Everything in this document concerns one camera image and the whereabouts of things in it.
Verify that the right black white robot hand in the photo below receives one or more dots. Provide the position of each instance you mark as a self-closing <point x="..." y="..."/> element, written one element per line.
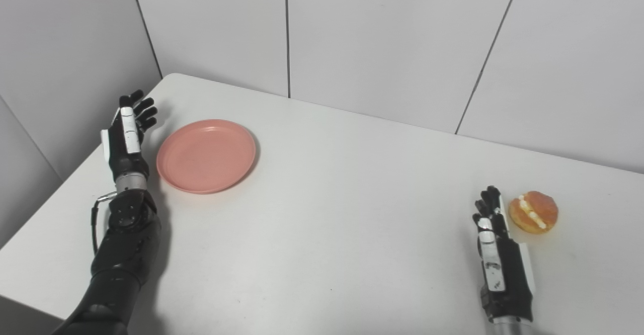
<point x="503" y="269"/>

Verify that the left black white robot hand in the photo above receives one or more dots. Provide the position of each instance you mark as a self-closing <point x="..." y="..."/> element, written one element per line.
<point x="128" y="144"/>

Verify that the cream puff pastry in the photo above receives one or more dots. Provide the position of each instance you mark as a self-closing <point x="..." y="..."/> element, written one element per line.
<point x="533" y="211"/>

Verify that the pink round plate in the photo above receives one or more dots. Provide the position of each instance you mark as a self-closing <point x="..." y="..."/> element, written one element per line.
<point x="206" y="156"/>

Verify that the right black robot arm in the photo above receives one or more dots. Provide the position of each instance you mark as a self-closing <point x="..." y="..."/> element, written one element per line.
<point x="513" y="327"/>

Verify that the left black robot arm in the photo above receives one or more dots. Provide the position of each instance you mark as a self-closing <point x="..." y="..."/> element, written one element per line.
<point x="118" y="259"/>

